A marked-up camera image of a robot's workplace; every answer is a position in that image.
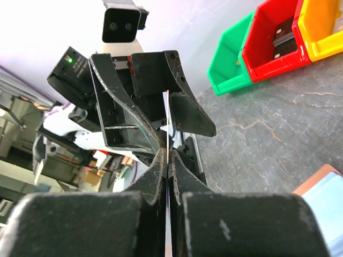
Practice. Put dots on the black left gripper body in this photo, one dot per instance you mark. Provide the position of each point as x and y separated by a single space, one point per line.
71 77

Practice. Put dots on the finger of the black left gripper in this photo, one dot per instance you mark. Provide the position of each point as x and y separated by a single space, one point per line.
157 72
123 124

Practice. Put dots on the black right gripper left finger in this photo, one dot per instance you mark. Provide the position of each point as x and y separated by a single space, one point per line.
128 223

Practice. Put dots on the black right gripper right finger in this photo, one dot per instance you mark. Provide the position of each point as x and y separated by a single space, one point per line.
205 223

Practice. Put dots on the orange gold credit card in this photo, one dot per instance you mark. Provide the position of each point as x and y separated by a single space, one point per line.
168 237

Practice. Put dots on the brown leather card holder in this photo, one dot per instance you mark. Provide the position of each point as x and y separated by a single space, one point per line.
323 193

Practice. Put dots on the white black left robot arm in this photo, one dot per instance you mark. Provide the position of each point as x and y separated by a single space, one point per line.
55 125

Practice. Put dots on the black cards in red bin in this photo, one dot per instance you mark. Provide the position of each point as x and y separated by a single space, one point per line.
284 40

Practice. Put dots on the green plastic bin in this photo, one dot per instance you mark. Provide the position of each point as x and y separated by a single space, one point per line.
224 75

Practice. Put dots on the yellow plastic bin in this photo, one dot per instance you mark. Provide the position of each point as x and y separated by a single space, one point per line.
318 22

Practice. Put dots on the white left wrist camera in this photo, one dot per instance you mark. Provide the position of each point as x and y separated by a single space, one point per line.
121 22

